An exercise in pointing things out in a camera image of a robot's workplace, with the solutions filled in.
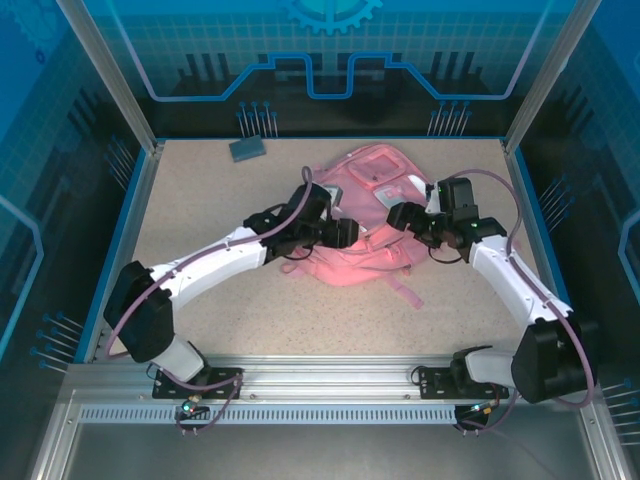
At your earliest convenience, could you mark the pink student backpack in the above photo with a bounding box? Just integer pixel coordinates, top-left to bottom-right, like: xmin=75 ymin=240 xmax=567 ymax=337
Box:
xmin=280 ymin=143 xmax=432 ymax=310

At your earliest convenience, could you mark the small teal fabric wallet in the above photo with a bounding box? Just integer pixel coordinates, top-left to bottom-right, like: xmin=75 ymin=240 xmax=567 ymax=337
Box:
xmin=228 ymin=135 xmax=269 ymax=164

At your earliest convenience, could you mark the small green-lit connector board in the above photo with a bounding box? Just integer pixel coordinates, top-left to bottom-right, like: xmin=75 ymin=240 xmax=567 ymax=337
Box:
xmin=174 ymin=394 xmax=211 ymax=421
xmin=457 ymin=399 xmax=504 ymax=424

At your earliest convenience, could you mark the steel lower shelf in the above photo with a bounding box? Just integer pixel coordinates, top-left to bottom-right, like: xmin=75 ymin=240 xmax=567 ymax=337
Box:
xmin=29 ymin=389 xmax=621 ymax=480

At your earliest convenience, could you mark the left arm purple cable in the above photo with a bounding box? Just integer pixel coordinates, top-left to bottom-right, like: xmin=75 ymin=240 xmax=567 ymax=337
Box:
xmin=102 ymin=166 xmax=314 ymax=436

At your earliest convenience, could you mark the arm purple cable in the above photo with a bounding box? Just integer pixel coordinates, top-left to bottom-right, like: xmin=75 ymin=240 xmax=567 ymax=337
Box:
xmin=452 ymin=169 xmax=599 ymax=439
xmin=102 ymin=166 xmax=314 ymax=436

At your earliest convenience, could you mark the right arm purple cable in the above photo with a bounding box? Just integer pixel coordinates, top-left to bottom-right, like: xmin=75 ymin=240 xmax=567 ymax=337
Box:
xmin=452 ymin=169 xmax=599 ymax=439

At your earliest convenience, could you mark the aluminium and blue side rail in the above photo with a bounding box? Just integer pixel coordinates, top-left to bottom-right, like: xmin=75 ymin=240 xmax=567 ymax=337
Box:
xmin=502 ymin=139 xmax=591 ymax=365
xmin=73 ymin=139 xmax=166 ymax=365

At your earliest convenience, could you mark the aluminium frame post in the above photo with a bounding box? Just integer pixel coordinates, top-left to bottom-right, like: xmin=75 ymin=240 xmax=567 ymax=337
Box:
xmin=502 ymin=0 xmax=594 ymax=156
xmin=54 ymin=0 xmax=166 ymax=156

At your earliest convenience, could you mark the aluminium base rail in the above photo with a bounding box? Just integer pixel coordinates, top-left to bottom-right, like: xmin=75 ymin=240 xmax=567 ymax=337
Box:
xmin=64 ymin=357 xmax=599 ymax=401

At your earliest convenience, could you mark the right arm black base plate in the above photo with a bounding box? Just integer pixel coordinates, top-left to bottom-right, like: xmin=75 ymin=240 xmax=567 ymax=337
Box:
xmin=417 ymin=367 xmax=509 ymax=401

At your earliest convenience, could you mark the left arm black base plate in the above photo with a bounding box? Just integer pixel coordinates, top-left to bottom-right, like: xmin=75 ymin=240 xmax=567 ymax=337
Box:
xmin=152 ymin=367 xmax=244 ymax=401

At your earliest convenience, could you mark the slotted grey cable duct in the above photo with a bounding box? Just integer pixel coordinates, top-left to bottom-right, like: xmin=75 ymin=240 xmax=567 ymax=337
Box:
xmin=78 ymin=404 xmax=459 ymax=426

